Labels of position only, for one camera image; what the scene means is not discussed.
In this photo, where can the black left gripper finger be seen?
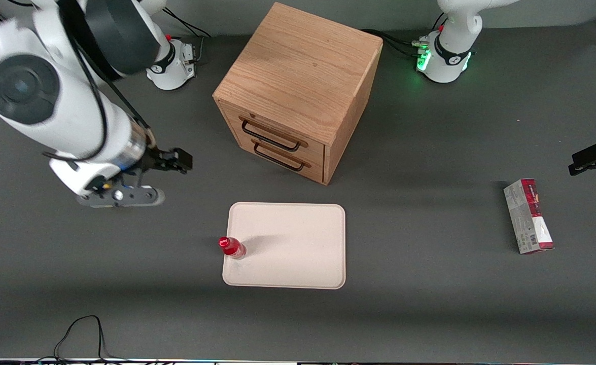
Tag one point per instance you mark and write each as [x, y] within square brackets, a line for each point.
[584, 167]
[594, 152]

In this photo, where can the beige rectangular tray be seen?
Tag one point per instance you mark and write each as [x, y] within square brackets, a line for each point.
[292, 246]

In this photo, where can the red and grey carton box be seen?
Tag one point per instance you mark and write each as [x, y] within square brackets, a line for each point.
[528, 218]

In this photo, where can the red coke bottle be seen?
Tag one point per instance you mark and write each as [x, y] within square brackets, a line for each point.
[233, 248]

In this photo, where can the wooden drawer cabinet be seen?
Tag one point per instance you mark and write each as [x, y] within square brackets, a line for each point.
[303, 66]

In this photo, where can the wooden drawer front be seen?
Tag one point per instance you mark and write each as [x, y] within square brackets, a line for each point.
[314, 152]
[316, 172]

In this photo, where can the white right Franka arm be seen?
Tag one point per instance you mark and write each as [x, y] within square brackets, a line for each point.
[74, 121]

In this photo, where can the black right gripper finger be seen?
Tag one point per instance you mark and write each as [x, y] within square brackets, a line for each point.
[184, 161]
[166, 159]

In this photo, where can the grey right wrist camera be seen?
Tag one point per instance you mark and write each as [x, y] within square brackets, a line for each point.
[125, 196]

